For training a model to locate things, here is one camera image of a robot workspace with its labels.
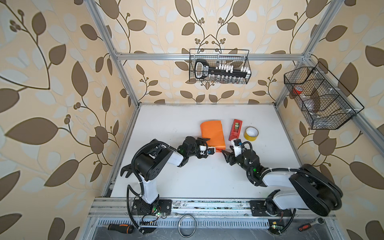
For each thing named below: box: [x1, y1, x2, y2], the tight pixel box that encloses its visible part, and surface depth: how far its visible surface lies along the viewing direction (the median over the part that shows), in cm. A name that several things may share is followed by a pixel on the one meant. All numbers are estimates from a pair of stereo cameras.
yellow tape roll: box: [243, 126, 259, 142], surface depth 104 cm
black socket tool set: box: [194, 59, 251, 80], surface depth 84 cm
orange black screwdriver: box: [107, 223, 135, 234], surface depth 69 cm
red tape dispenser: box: [228, 119, 243, 141], surface depth 101 cm
